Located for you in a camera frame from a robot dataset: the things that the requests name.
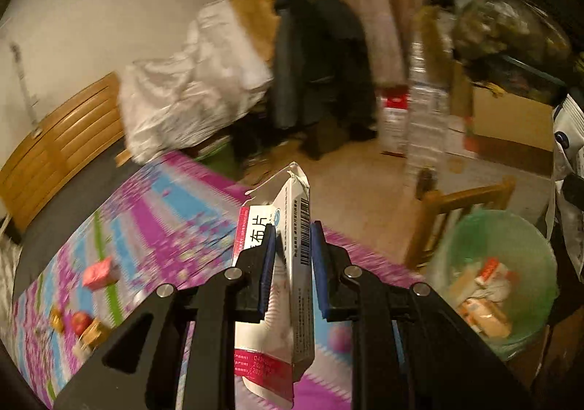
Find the white red medicine box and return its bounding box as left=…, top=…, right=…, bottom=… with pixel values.
left=234, top=162, right=315, bottom=409

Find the white foil pouch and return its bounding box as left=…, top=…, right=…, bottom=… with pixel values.
left=550, top=88, right=583, bottom=283

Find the green trash bin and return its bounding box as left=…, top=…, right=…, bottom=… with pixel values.
left=424, top=209, right=557, bottom=361

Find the floral purple blue bedsheet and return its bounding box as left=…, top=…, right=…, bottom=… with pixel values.
left=11, top=151, right=412, bottom=410

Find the wooden stool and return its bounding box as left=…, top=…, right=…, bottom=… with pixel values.
left=404, top=177, right=516, bottom=272

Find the pink small box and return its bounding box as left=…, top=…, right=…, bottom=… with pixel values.
left=82, top=257, right=121, bottom=291

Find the brown small carton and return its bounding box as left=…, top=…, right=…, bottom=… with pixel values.
left=80, top=318, right=111, bottom=350

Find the clear plastic water bottle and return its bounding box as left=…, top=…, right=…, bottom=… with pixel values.
left=405, top=5, right=453, bottom=184

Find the red apple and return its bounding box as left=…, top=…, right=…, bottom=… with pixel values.
left=70, top=311, right=94, bottom=337

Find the red white package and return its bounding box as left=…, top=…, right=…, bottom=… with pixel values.
left=377, top=86, right=409, bottom=157

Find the white satin pillow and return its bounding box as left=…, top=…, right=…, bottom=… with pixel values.
left=118, top=0, right=279, bottom=164

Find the black jacket on chair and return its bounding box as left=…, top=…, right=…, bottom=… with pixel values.
left=270, top=0, right=376, bottom=160

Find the yellow artificial rose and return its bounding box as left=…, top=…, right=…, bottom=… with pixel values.
left=50, top=306, right=65, bottom=334

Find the cardboard box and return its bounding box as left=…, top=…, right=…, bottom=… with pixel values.
left=463, top=87, right=554, bottom=177

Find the wooden headboard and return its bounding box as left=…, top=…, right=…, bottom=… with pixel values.
left=1, top=72, right=124, bottom=233

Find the camouflage clothes pile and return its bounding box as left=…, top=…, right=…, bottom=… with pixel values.
left=429, top=0, right=583, bottom=92

